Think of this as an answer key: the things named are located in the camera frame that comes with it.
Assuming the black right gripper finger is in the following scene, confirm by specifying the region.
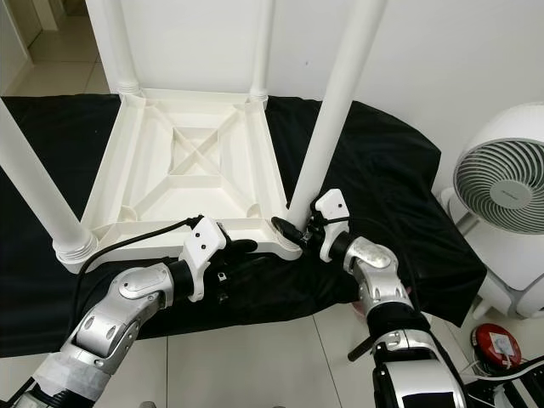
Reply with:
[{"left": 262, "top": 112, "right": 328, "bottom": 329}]
[{"left": 270, "top": 216, "right": 305, "bottom": 247}]

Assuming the white plastic children tabletop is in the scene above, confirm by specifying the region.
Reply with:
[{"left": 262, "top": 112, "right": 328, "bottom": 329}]
[{"left": 55, "top": 87, "right": 304, "bottom": 273}]

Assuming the black table cloth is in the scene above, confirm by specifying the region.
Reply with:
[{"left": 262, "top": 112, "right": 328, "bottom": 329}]
[{"left": 1, "top": 93, "right": 487, "bottom": 358}]

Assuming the black metal rod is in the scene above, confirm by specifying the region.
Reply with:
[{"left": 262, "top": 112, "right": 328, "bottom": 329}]
[{"left": 347, "top": 334, "right": 375, "bottom": 362}]

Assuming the white round fan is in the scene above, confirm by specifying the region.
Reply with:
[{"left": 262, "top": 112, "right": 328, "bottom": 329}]
[{"left": 438, "top": 106, "right": 544, "bottom": 320}]

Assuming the red round floor device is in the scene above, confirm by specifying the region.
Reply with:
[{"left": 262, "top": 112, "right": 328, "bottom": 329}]
[{"left": 472, "top": 323, "right": 521, "bottom": 372}]

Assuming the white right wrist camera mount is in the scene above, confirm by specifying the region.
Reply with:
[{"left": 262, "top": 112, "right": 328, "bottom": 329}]
[{"left": 314, "top": 189, "right": 351, "bottom": 263}]

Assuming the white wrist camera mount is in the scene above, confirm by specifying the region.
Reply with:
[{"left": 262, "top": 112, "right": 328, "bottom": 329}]
[
  {"left": 314, "top": 189, "right": 351, "bottom": 263},
  {"left": 180, "top": 215, "right": 229, "bottom": 303}
]

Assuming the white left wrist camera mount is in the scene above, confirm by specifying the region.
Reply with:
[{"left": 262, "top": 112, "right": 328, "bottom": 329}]
[{"left": 180, "top": 215, "right": 229, "bottom": 303}]

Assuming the white floor cable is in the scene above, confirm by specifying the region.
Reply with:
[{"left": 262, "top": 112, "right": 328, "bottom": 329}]
[{"left": 459, "top": 357, "right": 544, "bottom": 405}]

